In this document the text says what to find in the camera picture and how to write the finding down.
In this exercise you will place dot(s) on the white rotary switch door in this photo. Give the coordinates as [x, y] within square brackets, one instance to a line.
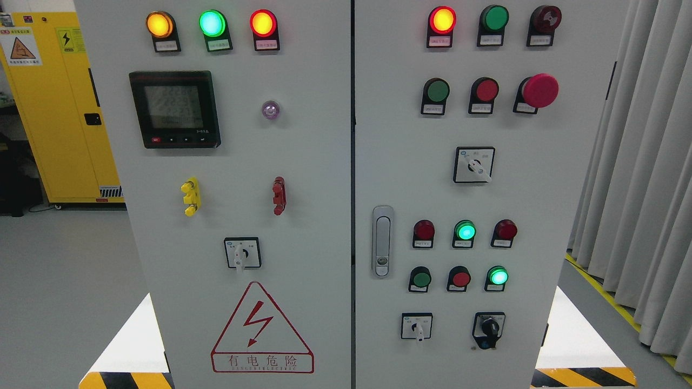
[243, 253]

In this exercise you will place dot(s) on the green lit indicator light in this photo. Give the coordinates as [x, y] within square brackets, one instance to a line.
[214, 27]

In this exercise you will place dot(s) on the amber indicator light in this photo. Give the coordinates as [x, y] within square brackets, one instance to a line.
[162, 28]

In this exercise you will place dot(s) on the grey electrical control cabinet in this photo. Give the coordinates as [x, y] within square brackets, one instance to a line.
[348, 79]

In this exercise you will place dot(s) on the red terminal connector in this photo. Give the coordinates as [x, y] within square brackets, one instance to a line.
[280, 197]

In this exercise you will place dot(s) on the dark red indicator left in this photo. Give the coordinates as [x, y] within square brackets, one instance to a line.
[423, 235]

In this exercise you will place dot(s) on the dark red indicator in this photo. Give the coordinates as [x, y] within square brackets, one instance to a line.
[504, 234]
[423, 235]

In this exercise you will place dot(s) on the small clear lamp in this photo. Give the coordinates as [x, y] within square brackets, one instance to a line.
[270, 110]

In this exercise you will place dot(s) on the green lit indicator middle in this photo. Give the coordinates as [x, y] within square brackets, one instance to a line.
[464, 234]

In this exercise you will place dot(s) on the green push button upper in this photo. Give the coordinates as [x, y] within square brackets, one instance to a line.
[434, 97]

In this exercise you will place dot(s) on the red push button lower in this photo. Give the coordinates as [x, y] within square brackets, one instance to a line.
[458, 279]

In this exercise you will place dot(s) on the red push button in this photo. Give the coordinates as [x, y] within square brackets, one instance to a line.
[458, 279]
[482, 96]

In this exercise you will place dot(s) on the yellow terminal connector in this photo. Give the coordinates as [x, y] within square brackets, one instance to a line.
[192, 197]

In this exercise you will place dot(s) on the dark red indicator right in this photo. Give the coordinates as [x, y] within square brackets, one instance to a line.
[504, 234]

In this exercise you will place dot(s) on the red high voltage warning sticker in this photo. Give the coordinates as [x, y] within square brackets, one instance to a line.
[259, 338]

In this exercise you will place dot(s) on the green lit push button lower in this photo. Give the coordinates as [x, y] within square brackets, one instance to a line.
[496, 279]

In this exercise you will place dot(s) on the red push button upper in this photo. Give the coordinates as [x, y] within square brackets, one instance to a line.
[482, 96]

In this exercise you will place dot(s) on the black digital power meter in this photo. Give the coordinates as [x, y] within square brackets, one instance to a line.
[176, 109]

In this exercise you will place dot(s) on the red lit indicator light left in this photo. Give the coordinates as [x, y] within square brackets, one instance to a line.
[265, 32]

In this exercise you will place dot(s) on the red lit indicator light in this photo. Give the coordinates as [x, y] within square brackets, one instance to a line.
[265, 32]
[440, 26]

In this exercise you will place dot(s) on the red lit indicator light right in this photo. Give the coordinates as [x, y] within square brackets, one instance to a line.
[440, 26]

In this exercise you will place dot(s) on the red emergency stop mushroom button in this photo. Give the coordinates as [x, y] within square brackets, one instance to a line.
[536, 92]

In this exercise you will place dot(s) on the green unlit indicator top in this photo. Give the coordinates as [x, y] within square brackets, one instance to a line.
[491, 26]

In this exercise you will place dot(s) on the dark red buzzer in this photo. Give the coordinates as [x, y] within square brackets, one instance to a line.
[542, 26]

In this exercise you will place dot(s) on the grey curtain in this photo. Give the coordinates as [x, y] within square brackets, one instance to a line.
[632, 229]

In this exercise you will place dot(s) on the left yellow black hazard base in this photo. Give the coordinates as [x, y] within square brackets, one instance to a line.
[127, 380]

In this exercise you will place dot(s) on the yellow black hazard base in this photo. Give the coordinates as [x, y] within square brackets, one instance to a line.
[127, 380]
[584, 377]

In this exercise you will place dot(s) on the right yellow black hazard base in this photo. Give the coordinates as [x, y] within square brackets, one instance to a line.
[584, 377]

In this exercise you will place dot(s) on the yellow safety storage cabinet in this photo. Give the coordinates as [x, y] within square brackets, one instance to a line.
[48, 69]

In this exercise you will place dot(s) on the silver door latch handle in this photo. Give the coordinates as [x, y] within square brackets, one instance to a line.
[381, 222]

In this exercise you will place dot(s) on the white rotary switch upper right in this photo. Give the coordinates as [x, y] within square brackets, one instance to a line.
[473, 165]

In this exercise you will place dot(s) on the white rotary switch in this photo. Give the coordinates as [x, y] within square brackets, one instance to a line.
[473, 165]
[416, 326]

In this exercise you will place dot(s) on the white rotary switch lower right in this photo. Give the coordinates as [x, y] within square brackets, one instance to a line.
[416, 326]

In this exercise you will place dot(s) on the black rotary selector switch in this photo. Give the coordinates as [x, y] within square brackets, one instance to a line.
[488, 329]

